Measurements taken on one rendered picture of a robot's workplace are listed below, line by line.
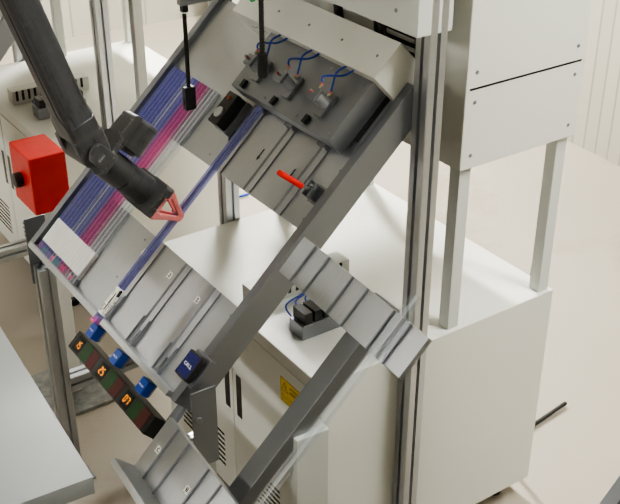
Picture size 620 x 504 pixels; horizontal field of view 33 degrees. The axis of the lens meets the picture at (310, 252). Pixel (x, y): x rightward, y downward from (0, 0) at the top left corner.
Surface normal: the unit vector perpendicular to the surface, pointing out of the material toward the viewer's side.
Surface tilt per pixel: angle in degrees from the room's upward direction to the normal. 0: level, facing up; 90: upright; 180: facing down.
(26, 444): 0
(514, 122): 90
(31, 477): 0
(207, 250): 0
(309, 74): 43
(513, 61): 90
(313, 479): 90
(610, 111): 90
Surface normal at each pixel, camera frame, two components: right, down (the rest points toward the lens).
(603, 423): 0.00, -0.87
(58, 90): 0.63, 0.42
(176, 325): -0.56, -0.44
